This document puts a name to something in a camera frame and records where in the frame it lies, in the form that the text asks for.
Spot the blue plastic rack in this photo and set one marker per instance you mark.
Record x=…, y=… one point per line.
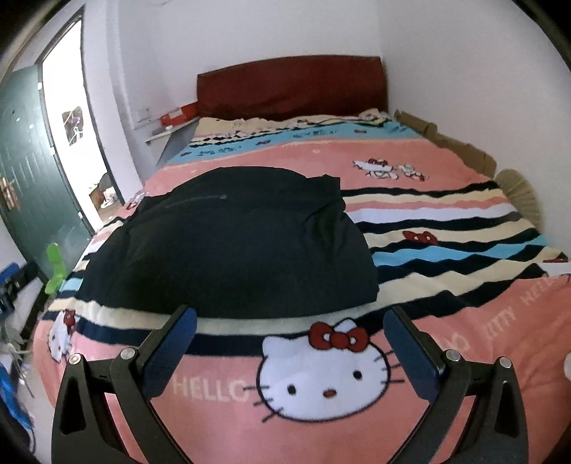
x=9, y=285

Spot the dark navy puffer jacket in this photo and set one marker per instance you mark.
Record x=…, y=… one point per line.
x=241, y=250

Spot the white wall switch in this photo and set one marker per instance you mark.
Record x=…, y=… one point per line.
x=142, y=115

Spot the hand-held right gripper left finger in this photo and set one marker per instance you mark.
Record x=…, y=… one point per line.
x=171, y=352

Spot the striped cartoon printed blanket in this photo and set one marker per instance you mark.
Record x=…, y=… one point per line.
x=312, y=424

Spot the brown cardboard strip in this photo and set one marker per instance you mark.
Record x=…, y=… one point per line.
x=459, y=149

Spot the red box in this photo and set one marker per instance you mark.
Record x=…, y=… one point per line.
x=180, y=114

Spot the dark red headboard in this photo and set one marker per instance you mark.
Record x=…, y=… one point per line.
x=290, y=89

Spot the wall poster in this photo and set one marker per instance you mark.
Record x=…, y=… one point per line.
x=73, y=126

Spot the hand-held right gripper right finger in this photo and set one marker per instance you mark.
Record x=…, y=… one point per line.
x=412, y=357

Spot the grey wall shelf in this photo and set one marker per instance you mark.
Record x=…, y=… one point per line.
x=171, y=138

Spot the brown cardboard box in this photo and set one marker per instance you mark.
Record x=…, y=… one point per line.
x=96, y=197

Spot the green door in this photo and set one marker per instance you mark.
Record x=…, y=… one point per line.
x=35, y=178

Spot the green plastic stool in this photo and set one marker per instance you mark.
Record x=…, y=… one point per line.
x=55, y=267

